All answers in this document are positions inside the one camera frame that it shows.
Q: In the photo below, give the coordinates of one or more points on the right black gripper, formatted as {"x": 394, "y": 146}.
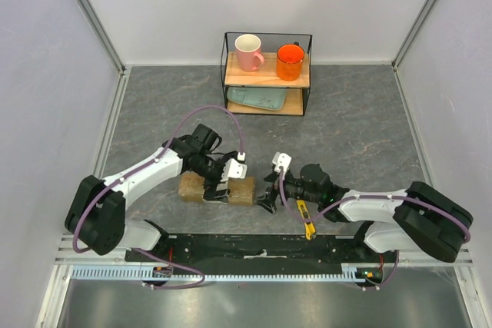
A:
{"x": 267, "y": 201}

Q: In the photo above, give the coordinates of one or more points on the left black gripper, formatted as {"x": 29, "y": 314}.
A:
{"x": 211, "y": 193}

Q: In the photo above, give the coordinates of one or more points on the brown cardboard express box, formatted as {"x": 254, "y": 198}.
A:
{"x": 241, "y": 191}

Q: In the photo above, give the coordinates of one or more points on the yellow utility knife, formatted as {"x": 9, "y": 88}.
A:
{"x": 310, "y": 230}

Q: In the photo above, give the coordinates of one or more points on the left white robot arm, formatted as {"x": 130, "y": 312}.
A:
{"x": 97, "y": 216}

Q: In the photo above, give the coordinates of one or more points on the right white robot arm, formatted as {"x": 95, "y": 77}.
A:
{"x": 416, "y": 218}

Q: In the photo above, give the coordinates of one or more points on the teal rectangular plate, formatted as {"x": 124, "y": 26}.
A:
{"x": 271, "y": 99}

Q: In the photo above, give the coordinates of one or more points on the orange glass cup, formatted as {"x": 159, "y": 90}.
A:
{"x": 290, "y": 58}

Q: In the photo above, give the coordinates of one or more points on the pink ceramic mug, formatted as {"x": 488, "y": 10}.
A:
{"x": 248, "y": 52}

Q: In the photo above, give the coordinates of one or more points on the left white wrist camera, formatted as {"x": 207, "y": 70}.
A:
{"x": 234, "y": 166}

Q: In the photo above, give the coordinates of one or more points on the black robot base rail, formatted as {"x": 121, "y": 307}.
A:
{"x": 266, "y": 254}

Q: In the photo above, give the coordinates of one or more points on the black wire wooden shelf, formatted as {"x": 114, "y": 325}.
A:
{"x": 298, "y": 91}

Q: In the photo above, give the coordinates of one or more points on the slotted cable duct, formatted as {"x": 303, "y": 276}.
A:
{"x": 151, "y": 274}

